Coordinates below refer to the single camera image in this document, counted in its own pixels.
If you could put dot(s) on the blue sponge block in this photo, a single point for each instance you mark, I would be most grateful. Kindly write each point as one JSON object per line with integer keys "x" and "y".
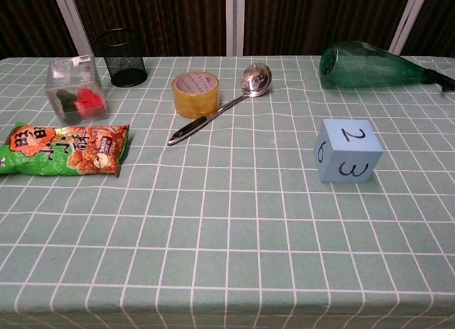
{"x": 350, "y": 158}

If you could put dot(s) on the green checkered tablecloth table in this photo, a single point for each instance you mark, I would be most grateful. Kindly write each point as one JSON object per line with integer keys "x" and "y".
{"x": 227, "y": 236}

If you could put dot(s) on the yellowish packing tape roll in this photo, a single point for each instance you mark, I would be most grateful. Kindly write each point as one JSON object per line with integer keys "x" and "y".
{"x": 195, "y": 101}

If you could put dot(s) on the stainless steel ladle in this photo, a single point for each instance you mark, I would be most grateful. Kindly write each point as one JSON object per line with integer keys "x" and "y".
{"x": 256, "y": 78}

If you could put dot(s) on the black mesh pen holder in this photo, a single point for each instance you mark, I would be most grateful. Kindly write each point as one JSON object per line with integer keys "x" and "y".
{"x": 124, "y": 62}

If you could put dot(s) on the red item in box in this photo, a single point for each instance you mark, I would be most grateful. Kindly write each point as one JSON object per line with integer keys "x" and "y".
{"x": 90, "y": 101}

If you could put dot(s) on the green plastic spray bottle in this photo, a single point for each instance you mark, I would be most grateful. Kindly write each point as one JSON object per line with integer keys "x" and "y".
{"x": 359, "y": 66}

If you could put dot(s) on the green orange snack bag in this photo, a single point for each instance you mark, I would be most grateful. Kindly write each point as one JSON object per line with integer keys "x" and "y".
{"x": 64, "y": 151}

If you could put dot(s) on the dark green item in box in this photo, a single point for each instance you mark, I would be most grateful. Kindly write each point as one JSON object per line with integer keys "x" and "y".
{"x": 67, "y": 99}

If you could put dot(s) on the clear plastic box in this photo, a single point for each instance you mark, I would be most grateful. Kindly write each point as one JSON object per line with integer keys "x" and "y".
{"x": 67, "y": 76}

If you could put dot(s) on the white partition frame post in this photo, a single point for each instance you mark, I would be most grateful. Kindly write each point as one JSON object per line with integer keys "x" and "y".
{"x": 73, "y": 20}
{"x": 405, "y": 20}
{"x": 234, "y": 20}

